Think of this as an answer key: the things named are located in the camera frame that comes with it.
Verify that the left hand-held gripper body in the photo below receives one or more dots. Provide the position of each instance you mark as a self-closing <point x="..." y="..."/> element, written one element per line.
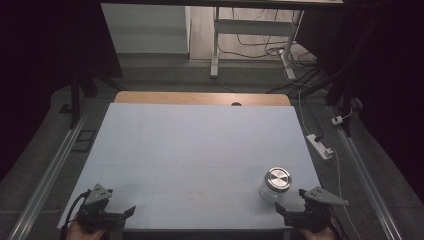
<point x="96" y="206"/>

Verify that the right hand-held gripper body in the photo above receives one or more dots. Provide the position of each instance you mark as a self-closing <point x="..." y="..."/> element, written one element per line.
<point x="313" y="216"/>

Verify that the round steel jar lid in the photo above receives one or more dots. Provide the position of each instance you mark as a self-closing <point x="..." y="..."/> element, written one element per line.
<point x="278" y="179"/>

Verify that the person's right hand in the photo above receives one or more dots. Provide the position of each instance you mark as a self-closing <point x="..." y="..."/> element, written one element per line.
<point x="316" y="235"/>

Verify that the person's left hand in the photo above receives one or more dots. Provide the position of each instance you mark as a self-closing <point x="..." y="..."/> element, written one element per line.
<point x="80" y="233"/>

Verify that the white power strip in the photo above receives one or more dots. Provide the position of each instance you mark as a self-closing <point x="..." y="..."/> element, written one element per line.
<point x="319" y="146"/>

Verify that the white table cover sheet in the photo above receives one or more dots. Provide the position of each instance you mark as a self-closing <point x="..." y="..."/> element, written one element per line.
<point x="200" y="160"/>

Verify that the small white adapter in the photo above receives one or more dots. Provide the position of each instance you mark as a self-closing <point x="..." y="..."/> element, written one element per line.
<point x="337" y="120"/>

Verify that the black stand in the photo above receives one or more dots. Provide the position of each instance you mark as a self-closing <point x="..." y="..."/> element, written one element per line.
<point x="343" y="96"/>
<point x="75" y="100"/>

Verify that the wooden table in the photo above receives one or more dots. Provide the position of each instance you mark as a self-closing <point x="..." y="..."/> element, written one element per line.
<point x="186" y="98"/>

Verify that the black curtain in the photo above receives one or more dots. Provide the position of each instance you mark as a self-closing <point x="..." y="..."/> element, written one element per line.
<point x="383" y="66"/>
<point x="50" y="50"/>

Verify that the metal floor rail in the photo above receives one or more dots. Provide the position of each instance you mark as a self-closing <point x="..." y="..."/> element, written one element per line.
<point x="50" y="170"/>
<point x="366" y="173"/>

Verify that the white metal desk frame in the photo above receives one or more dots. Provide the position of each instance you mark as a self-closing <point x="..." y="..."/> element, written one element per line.
<point x="253" y="27"/>

